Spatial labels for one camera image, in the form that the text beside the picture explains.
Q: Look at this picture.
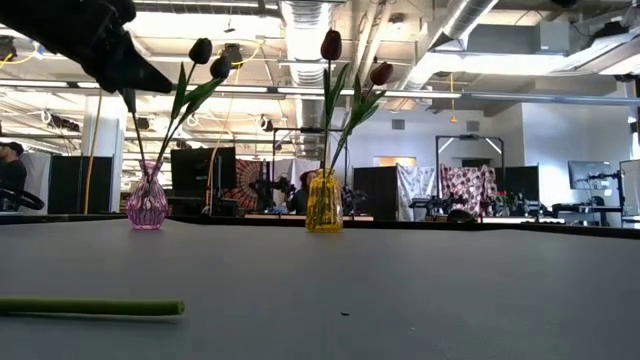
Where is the grey ceiling ventilation box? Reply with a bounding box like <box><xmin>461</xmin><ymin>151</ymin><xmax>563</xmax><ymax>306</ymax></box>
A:
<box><xmin>466</xmin><ymin>22</ymin><xmax>571</xmax><ymax>57</ymax></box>

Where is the yellow hanging cable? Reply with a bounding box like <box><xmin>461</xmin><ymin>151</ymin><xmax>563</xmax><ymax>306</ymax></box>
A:
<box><xmin>82</xmin><ymin>92</ymin><xmax>107</xmax><ymax>215</ymax></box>
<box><xmin>205</xmin><ymin>64</ymin><xmax>241</xmax><ymax>209</ymax></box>

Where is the dark red artificial tulip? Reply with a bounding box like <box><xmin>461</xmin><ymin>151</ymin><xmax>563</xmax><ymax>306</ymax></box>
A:
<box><xmin>319</xmin><ymin>28</ymin><xmax>352</xmax><ymax>174</ymax></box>
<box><xmin>329</xmin><ymin>60</ymin><xmax>396</xmax><ymax>174</ymax></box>

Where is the silver ribbed ventilation duct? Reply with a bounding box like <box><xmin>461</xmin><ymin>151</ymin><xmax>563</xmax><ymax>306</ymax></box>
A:
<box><xmin>278</xmin><ymin>0</ymin><xmax>335</xmax><ymax>157</ymax></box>

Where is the yellow ribbed glass vase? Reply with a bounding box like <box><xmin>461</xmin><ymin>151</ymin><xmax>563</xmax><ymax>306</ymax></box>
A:
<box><xmin>305</xmin><ymin>168</ymin><xmax>345</xmax><ymax>234</ymax></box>

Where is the silver smooth ventilation duct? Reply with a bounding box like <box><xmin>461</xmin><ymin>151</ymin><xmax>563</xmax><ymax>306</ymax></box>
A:
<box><xmin>397</xmin><ymin>0</ymin><xmax>501</xmax><ymax>94</ymax></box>

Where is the green artificial flower stem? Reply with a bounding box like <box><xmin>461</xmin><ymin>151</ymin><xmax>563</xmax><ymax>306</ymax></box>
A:
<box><xmin>0</xmin><ymin>298</ymin><xmax>186</xmax><ymax>317</ymax></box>

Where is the white patterned cloth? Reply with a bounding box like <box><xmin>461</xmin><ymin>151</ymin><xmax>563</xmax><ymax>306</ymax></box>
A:
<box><xmin>397</xmin><ymin>164</ymin><xmax>438</xmax><ymax>211</ymax></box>

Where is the red orange patterned tapestry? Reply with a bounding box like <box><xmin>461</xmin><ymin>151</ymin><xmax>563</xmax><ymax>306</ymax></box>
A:
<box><xmin>224</xmin><ymin>158</ymin><xmax>270</xmax><ymax>211</ymax></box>

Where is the black curved handle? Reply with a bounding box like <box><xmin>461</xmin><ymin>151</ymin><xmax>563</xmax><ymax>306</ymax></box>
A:
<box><xmin>0</xmin><ymin>188</ymin><xmax>46</xmax><ymax>212</ymax></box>

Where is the black dome object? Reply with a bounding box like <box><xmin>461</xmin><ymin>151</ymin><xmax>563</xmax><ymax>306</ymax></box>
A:
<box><xmin>447</xmin><ymin>208</ymin><xmax>477</xmax><ymax>224</ymax></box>

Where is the white building column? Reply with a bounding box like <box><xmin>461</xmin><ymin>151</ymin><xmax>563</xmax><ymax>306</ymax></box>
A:
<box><xmin>82</xmin><ymin>94</ymin><xmax>125</xmax><ymax>214</ymax></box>

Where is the pink ribbed glass vase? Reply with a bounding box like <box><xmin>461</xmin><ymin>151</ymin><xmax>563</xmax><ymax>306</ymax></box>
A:
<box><xmin>125</xmin><ymin>160</ymin><xmax>170</xmax><ymax>231</ymax></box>

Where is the grey desktop monitor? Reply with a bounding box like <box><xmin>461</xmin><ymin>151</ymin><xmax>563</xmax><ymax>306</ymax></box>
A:
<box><xmin>567</xmin><ymin>160</ymin><xmax>613</xmax><ymax>192</ymax></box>

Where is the black metal frame stand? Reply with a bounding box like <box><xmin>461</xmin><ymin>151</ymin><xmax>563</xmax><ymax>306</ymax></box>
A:
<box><xmin>271</xmin><ymin>126</ymin><xmax>348</xmax><ymax>190</ymax></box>
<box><xmin>435</xmin><ymin>134</ymin><xmax>506</xmax><ymax>199</ymax></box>

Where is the black monitor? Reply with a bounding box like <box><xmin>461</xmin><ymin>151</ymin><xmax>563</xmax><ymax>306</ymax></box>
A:
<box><xmin>170</xmin><ymin>146</ymin><xmax>238</xmax><ymax>201</ymax></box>

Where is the black artificial tulip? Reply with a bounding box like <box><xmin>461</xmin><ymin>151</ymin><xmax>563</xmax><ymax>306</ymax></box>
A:
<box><xmin>152</xmin><ymin>55</ymin><xmax>233</xmax><ymax>171</ymax></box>
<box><xmin>149</xmin><ymin>37</ymin><xmax>214</xmax><ymax>171</ymax></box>

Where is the pale monitor on arm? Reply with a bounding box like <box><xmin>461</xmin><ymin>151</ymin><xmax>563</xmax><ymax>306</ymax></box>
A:
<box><xmin>618</xmin><ymin>158</ymin><xmax>640</xmax><ymax>217</ymax></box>

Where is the dark office desk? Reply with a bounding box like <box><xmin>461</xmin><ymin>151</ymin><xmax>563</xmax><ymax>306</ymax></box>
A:
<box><xmin>551</xmin><ymin>201</ymin><xmax>625</xmax><ymax>227</ymax></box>

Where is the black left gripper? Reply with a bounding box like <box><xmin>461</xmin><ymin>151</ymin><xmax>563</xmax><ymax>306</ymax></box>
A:
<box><xmin>29</xmin><ymin>0</ymin><xmax>174</xmax><ymax>95</ymax></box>

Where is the person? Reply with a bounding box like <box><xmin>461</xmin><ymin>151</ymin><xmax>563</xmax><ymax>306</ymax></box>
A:
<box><xmin>289</xmin><ymin>169</ymin><xmax>317</xmax><ymax>216</ymax></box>
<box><xmin>0</xmin><ymin>141</ymin><xmax>29</xmax><ymax>211</ymax></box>

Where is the black partition panel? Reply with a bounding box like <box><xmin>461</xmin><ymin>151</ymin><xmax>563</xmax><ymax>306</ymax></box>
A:
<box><xmin>353</xmin><ymin>166</ymin><xmax>400</xmax><ymax>221</ymax></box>
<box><xmin>494</xmin><ymin>165</ymin><xmax>541</xmax><ymax>202</ymax></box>
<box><xmin>48</xmin><ymin>155</ymin><xmax>114</xmax><ymax>215</ymax></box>

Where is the pink white dotted cloth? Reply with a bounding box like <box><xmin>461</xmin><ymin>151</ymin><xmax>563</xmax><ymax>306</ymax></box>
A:
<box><xmin>439</xmin><ymin>164</ymin><xmax>499</xmax><ymax>217</ymax></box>

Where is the orange lit window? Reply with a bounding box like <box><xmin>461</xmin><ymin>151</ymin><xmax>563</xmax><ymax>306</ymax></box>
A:
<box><xmin>372</xmin><ymin>155</ymin><xmax>418</xmax><ymax>168</ymax></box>

